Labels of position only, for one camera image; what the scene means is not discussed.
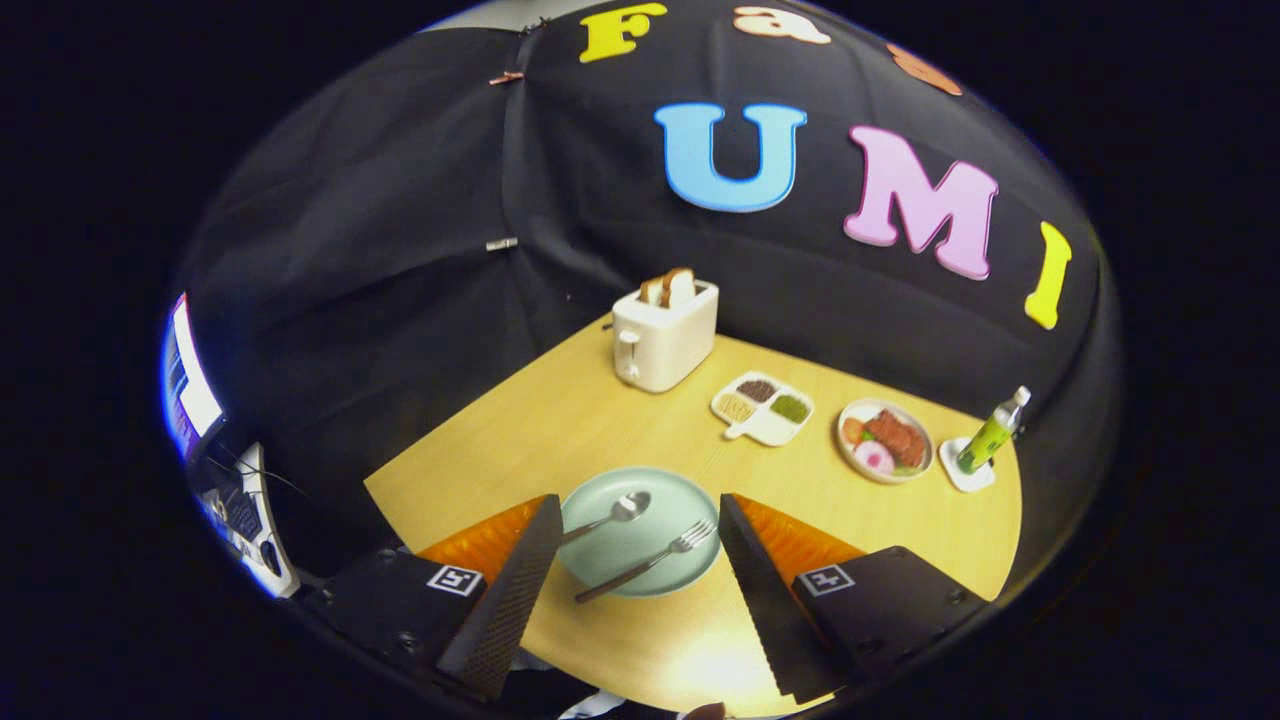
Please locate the white framed keyboard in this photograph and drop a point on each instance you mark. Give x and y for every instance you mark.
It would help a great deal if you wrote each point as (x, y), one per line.
(245, 515)

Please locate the pale green plate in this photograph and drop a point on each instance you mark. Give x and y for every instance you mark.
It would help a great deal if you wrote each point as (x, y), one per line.
(690, 495)

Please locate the lit computer monitor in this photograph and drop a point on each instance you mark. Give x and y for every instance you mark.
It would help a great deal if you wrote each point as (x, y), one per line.
(190, 390)

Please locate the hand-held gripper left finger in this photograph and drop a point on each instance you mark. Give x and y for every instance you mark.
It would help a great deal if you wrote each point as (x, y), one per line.
(500, 610)

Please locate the pale bread slice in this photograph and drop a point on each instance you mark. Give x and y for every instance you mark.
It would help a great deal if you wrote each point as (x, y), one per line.
(680, 288)

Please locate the brown crust bread slice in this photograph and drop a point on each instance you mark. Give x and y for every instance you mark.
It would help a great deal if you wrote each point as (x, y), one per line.
(652, 292)

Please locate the pink round ham slice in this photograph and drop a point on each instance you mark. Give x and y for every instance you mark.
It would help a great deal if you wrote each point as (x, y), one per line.
(876, 458)

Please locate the black backdrop cloth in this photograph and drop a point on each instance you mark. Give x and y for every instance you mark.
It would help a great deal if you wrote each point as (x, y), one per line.
(400, 250)

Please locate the orange carrot piece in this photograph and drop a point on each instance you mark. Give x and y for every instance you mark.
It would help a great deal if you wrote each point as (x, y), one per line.
(853, 430)

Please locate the brown meat strip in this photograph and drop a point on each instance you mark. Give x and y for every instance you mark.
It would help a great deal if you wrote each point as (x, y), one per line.
(895, 437)

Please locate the reddish clip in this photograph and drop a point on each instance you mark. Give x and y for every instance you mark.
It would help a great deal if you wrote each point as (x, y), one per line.
(505, 77)

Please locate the white compartment dish with beans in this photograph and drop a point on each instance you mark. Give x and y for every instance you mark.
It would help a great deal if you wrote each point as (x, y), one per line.
(770, 428)

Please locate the metal spoon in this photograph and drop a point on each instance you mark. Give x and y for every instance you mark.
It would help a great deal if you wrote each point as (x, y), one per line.
(632, 506)

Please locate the green label drink bottle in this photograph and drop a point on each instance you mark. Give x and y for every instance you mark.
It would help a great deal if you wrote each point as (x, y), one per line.
(985, 440)

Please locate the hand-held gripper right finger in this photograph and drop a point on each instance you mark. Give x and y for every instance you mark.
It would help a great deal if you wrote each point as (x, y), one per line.
(770, 600)

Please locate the white toaster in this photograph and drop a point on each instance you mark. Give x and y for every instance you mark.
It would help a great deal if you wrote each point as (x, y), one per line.
(670, 340)

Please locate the metal fork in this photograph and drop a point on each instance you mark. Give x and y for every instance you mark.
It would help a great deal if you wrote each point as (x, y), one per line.
(690, 538)

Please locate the silver clip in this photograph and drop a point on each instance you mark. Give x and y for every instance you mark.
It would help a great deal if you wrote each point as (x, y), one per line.
(502, 243)

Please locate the white oval food plate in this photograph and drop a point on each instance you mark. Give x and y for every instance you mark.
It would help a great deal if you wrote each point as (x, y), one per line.
(846, 452)

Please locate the white square coaster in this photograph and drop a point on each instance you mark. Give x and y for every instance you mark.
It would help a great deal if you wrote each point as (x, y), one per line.
(965, 482)

